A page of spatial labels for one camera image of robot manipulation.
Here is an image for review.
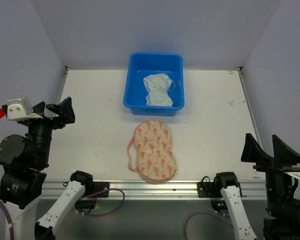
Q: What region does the light green bra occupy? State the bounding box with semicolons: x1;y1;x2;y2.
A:
143;73;176;107

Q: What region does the floral mesh laundry bag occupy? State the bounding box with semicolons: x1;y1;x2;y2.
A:
126;119;177;183

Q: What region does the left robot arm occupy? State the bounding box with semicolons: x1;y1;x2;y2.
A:
0;96;93;240

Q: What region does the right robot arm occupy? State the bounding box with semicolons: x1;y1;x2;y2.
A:
213;133;300;240

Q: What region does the blue plastic bin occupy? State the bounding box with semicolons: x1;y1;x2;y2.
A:
123;52;185;117

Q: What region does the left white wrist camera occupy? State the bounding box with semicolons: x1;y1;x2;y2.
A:
6;96;43;122

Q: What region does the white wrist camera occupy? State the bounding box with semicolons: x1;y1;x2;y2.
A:
284;165;300;180
6;96;43;122

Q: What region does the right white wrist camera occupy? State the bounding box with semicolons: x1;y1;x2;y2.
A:
284;165;300;180

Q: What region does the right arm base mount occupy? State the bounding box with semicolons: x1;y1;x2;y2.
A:
196;171;245;215

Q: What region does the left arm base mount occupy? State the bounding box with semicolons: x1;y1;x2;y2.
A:
74;181;110;214

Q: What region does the aluminium mounting rail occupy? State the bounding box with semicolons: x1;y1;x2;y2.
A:
40;179;267;201

